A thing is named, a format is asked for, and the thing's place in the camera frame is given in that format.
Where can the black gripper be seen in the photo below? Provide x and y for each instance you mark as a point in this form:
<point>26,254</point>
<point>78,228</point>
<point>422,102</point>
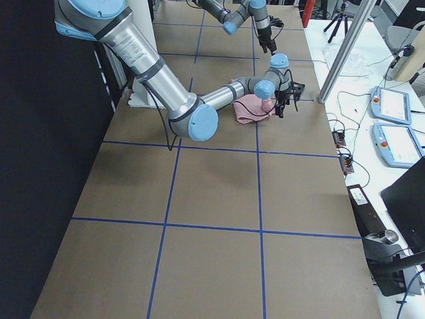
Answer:
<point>282,98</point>
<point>263,36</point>

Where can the pink Snoopy t-shirt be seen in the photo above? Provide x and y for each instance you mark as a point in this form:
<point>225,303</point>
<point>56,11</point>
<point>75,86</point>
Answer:
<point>250,108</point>

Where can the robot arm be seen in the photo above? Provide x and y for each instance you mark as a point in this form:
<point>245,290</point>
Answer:
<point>189,116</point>
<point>232,21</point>

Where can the upper orange circuit board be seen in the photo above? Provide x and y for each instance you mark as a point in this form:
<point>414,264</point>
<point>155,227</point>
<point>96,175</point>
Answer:
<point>339,139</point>

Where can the orange circuit board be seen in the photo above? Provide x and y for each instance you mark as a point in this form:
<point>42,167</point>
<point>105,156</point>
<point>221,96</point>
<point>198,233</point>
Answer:
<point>346,163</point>
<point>339,139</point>

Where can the lower orange circuit board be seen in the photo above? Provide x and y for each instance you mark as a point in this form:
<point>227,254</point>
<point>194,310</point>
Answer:
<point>346,163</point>

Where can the plastic bag on table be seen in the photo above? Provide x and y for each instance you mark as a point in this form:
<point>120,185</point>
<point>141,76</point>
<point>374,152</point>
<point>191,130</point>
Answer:
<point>355,65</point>

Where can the upper teach pendant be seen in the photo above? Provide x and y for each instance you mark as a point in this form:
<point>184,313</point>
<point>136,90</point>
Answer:
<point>390,105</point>

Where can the teach pendant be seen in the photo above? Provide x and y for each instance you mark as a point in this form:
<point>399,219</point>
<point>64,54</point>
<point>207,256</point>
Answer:
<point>390,105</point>
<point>397,145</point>

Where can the lower teach pendant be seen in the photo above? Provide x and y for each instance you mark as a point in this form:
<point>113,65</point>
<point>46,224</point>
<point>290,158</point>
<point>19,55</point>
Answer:
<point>397,145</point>

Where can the beige board with clamp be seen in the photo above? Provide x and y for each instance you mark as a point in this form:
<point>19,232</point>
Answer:
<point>401,43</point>

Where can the black laptop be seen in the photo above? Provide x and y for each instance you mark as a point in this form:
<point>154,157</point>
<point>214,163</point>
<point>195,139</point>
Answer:
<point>404,201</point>

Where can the black camera tripod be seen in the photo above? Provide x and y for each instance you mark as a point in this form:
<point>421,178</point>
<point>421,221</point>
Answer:
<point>337,20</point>

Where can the aluminium frame post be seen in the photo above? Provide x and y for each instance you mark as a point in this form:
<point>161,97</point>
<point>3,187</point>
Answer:
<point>348,43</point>

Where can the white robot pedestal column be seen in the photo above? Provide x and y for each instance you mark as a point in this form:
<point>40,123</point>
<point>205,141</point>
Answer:
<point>151,74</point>

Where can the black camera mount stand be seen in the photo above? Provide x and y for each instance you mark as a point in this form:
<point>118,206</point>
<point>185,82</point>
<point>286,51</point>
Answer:
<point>391,268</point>

